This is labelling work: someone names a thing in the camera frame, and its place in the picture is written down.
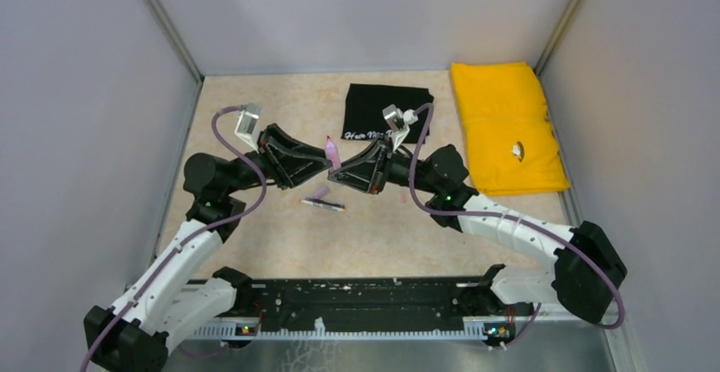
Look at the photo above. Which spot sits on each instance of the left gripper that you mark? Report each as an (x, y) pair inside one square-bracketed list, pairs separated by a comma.
[(303, 161)]

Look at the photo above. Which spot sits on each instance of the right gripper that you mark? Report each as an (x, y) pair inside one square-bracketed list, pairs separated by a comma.
[(362, 171)]

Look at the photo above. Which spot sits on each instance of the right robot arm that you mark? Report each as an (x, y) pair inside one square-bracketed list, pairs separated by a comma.
[(578, 267)]

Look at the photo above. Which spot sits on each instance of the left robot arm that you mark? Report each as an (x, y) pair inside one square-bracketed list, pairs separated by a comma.
[(185, 245)]

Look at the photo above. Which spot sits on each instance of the purple pen cap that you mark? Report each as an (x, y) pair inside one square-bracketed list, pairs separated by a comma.
[(321, 192)]

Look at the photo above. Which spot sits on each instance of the black folded t-shirt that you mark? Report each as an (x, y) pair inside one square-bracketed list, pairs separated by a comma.
[(368, 105)]

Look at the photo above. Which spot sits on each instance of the yellow folded t-shirt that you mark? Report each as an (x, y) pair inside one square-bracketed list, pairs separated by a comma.
[(509, 139)]

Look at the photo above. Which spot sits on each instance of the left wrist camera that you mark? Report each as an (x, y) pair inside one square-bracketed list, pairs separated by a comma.
[(247, 126)]

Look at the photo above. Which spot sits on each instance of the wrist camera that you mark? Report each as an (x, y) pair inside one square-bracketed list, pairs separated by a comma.
[(247, 126), (399, 122)]

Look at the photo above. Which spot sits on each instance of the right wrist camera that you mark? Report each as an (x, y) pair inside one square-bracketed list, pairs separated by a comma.
[(399, 122)]

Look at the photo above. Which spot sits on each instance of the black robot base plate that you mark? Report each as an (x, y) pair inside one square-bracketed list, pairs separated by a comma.
[(392, 306)]

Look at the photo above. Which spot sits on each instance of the aluminium frame rail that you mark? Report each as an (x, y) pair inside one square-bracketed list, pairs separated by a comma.
[(492, 330)]

